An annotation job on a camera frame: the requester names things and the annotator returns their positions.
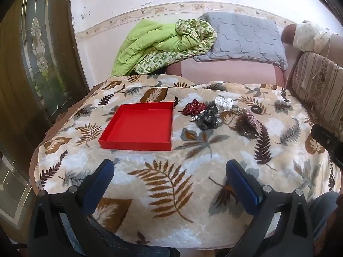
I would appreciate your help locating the white cloth bundle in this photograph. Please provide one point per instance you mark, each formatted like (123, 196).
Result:
(308, 36)

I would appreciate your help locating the brown patterned scrunchie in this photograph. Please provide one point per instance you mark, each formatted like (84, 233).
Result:
(248, 124)

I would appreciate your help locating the striped sofa cushion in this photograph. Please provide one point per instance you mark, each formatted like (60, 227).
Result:
(319, 85)

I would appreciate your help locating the pink sofa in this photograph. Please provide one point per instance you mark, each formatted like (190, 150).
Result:
(227, 71)

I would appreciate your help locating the person's right leg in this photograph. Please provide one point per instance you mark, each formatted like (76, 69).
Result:
(321, 208)

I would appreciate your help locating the grey quilted pillow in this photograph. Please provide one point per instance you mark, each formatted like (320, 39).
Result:
(241, 37)

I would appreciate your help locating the white floral scrunchie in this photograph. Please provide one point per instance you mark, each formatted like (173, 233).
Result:
(223, 103)

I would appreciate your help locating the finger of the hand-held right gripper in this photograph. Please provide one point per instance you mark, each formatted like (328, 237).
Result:
(325, 139)

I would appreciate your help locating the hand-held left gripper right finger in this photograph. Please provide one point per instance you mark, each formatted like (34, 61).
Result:
(241, 182)

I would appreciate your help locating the wooden door with stained glass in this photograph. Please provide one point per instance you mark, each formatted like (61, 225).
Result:
(16, 85)

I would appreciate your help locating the leaf print plush blanket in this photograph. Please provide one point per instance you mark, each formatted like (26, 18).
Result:
(166, 192)

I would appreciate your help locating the dark red patterned scrunchie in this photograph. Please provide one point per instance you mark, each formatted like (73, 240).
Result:
(194, 107)

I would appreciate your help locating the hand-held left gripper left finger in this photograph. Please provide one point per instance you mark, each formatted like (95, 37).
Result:
(103, 176)

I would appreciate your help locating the grey black scrunchie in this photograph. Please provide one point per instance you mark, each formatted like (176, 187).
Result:
(207, 119)

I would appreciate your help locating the red shallow cardboard box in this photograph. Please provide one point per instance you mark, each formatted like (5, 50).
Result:
(139, 125)

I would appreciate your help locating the green quilt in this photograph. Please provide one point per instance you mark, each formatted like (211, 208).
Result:
(144, 42)

